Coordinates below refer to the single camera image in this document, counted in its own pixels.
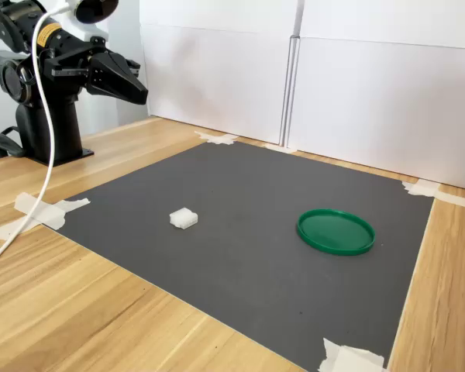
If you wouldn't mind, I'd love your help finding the white plastic terminal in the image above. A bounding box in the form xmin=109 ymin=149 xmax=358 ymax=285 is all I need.
xmin=169 ymin=207 xmax=200 ymax=230

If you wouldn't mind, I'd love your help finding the round green lid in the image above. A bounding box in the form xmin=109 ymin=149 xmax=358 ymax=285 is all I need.
xmin=296 ymin=208 xmax=377 ymax=257

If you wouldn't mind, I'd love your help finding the white partition panel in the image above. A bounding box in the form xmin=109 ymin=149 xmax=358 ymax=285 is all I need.
xmin=286 ymin=0 xmax=465 ymax=193
xmin=139 ymin=0 xmax=299 ymax=147

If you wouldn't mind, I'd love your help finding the white masking tape piece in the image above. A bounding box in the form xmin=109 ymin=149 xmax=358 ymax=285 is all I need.
xmin=0 ymin=216 xmax=36 ymax=242
xmin=433 ymin=189 xmax=465 ymax=212
xmin=318 ymin=337 xmax=387 ymax=372
xmin=193 ymin=130 xmax=239 ymax=146
xmin=401 ymin=178 xmax=442 ymax=198
xmin=14 ymin=192 xmax=91 ymax=229

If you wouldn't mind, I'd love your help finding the clear plastic panel joiner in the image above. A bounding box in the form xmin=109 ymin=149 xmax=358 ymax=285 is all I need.
xmin=279 ymin=34 xmax=301 ymax=150

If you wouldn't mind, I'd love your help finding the dark grey mat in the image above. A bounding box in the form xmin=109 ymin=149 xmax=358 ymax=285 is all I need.
xmin=56 ymin=141 xmax=437 ymax=372

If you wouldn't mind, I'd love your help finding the white camera cable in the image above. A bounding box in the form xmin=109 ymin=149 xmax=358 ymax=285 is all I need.
xmin=0 ymin=0 xmax=78 ymax=272

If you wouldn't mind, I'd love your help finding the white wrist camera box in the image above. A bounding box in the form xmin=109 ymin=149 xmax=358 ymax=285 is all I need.
xmin=60 ymin=0 xmax=119 ymax=43

